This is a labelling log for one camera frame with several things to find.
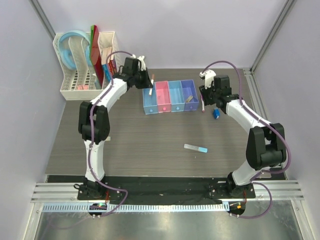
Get pink capped white marker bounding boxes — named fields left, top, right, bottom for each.
left=200, top=94, right=205, bottom=113

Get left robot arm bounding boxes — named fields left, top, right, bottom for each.
left=74, top=55, right=152, bottom=200

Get light blue drawer box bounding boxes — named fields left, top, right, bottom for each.
left=142, top=87, right=158, bottom=115
left=168, top=80, right=185, bottom=112

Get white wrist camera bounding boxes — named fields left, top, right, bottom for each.
left=199, top=69, right=217, bottom=89
left=131, top=54, right=147, bottom=71

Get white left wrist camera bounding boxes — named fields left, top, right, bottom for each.
left=131, top=54, right=147, bottom=71

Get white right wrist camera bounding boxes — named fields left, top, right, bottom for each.
left=199, top=69, right=217, bottom=89

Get light blue headphones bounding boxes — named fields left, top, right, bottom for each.
left=57, top=30, right=92, bottom=70

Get blue pencil sharpener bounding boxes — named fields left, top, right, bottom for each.
left=213, top=108, right=220, bottom=120

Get white file organizer rack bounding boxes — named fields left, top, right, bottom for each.
left=52, top=31, right=124, bottom=101

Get grey rectangular eraser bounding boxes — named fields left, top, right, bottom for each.
left=185, top=95, right=194, bottom=103

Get red folder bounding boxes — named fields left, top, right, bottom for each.
left=90, top=25, right=104, bottom=89

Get pink eraser in rack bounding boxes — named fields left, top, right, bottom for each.
left=77, top=85, right=89, bottom=91

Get brown capped white marker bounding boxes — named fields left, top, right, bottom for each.
left=148, top=74, right=155, bottom=96

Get purple drawer box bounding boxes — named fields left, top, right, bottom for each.
left=181, top=79, right=199, bottom=112

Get blue capped glue stick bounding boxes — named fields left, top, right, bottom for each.
left=183, top=143, right=208, bottom=153

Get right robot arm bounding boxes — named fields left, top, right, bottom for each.
left=199, top=70, right=287, bottom=198

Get aluminium rail frame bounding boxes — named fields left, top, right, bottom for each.
left=31, top=179, right=304, bottom=215

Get pink drawer box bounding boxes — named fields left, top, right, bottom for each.
left=155, top=81, right=172, bottom=113

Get stack of books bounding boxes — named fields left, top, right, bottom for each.
left=101, top=46, right=117, bottom=89

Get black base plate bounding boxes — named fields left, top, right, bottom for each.
left=76, top=176, right=257, bottom=201

